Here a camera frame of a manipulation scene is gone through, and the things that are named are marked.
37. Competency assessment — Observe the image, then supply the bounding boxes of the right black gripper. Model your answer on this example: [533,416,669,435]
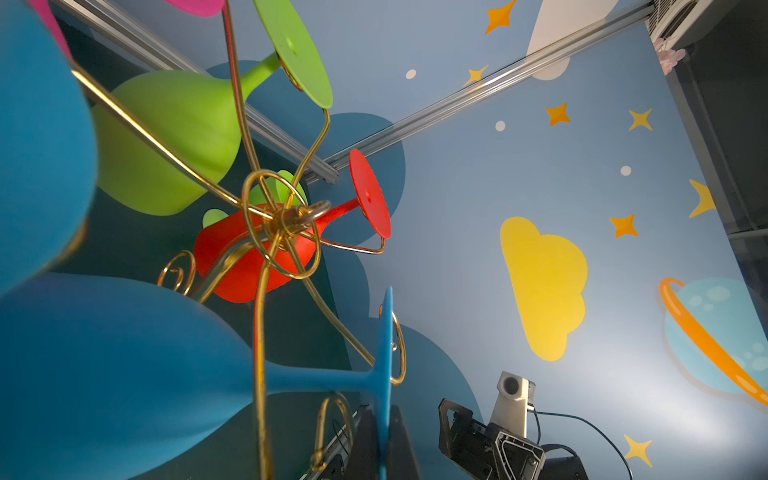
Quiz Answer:
[438,398,545,480]

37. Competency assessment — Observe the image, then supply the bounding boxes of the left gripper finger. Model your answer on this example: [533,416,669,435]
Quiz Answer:
[344,405,420,480]

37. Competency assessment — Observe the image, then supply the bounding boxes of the green wine glass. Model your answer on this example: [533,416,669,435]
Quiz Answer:
[202,170,307,228]
[91,1,333,216]

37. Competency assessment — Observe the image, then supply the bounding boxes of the blue wine glass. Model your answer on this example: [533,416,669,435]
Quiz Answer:
[1,1,98,294]
[0,272,395,480]

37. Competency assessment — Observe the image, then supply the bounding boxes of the pink wine glass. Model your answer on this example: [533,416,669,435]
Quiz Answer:
[26,0,226,58]

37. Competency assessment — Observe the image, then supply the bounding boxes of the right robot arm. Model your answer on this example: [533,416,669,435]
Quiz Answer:
[438,399,588,479]

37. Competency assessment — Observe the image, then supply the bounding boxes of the red wine glass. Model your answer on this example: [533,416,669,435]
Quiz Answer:
[193,148,393,305]

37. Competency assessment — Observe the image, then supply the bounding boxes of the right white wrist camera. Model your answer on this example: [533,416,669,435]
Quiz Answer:
[490,371,536,438]

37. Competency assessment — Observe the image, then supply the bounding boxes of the wooden base wire glass rack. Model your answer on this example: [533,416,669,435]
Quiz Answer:
[70,1,407,479]

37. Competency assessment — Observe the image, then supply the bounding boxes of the right aluminium frame post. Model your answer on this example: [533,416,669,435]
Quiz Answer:
[327,1,654,173]

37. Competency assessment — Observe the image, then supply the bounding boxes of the back aluminium frame bar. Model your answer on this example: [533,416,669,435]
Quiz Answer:
[54,1,339,183]

